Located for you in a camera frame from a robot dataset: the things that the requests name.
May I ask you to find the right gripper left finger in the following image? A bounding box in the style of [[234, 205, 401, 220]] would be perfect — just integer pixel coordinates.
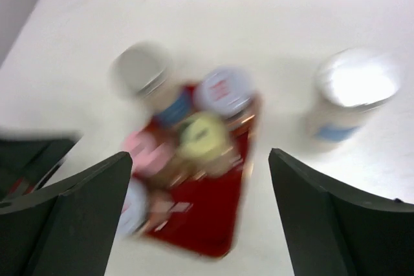
[[1, 152, 132, 276]]

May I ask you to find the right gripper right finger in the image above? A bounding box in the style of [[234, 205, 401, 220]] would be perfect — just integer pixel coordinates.
[[268, 149, 413, 275]]

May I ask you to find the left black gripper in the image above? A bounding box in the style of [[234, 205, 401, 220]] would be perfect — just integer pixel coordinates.
[[1, 133, 80, 207]]

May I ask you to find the blue lid spice jar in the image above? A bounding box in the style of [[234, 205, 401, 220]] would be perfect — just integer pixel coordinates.
[[193, 67, 256, 131], [116, 179, 149, 238]]

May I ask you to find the pink spice jar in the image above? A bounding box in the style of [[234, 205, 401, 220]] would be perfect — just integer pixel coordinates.
[[122, 130, 175, 178]]

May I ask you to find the blue label shaker bottle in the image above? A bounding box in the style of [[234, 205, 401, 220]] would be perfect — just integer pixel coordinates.
[[113, 41, 194, 128]]

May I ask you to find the yellow lid squeeze bottle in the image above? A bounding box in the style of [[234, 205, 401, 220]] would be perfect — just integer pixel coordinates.
[[171, 111, 238, 179]]

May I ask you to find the red rectangular tray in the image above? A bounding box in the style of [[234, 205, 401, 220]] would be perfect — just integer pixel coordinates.
[[143, 94, 263, 259]]

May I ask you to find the silver lid shaker bottle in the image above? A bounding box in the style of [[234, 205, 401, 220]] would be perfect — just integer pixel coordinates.
[[305, 48, 403, 151]]

